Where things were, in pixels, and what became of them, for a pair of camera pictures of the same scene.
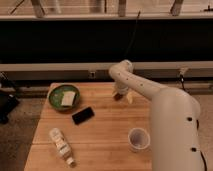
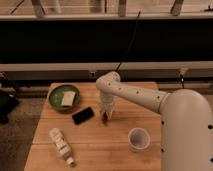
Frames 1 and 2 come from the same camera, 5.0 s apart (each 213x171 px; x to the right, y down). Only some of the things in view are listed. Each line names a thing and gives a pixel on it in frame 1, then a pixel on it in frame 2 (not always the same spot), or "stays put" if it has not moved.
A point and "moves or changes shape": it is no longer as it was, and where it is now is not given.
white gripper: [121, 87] → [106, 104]
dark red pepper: [118, 96] moves or changes shape
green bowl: [64, 97] stays put
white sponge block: [68, 97] stays put
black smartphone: [83, 115] stays put
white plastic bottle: [62, 145] stays put
